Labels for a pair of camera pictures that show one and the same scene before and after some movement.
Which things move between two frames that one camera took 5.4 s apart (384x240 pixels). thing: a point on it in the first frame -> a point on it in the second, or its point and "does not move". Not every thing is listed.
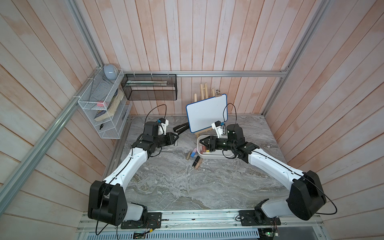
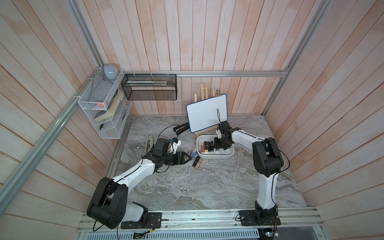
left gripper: [171, 140] -> [182, 161]
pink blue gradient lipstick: [193, 152] does not move
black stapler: [180, 128] does not move
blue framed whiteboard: [202, 114] does not move
